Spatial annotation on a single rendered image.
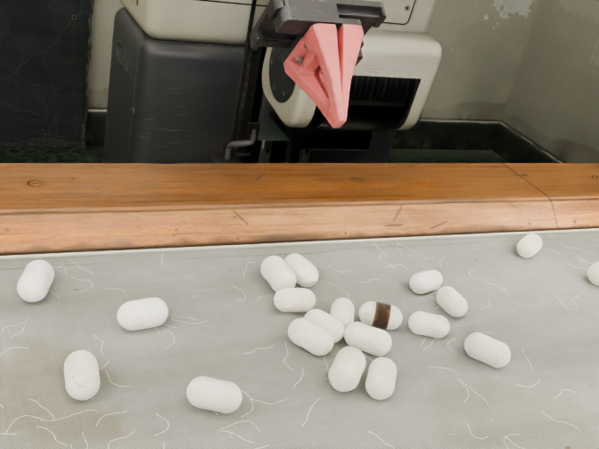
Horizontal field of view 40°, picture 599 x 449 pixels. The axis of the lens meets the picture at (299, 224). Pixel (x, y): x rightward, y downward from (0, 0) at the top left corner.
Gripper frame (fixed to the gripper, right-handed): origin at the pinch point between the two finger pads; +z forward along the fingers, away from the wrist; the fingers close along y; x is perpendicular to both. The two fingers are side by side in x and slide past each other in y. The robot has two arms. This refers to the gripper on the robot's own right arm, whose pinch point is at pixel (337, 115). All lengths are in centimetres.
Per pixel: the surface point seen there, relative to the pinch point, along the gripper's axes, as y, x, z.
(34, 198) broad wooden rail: -23.0, 9.8, 2.5
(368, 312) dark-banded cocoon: -1.4, -0.5, 16.6
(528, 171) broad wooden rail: 30.4, 13.2, -0.4
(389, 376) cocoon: -3.9, -5.7, 22.1
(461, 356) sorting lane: 4.5, -2.2, 21.0
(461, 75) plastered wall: 157, 167, -107
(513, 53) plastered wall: 178, 159, -113
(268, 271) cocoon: -6.9, 3.6, 11.7
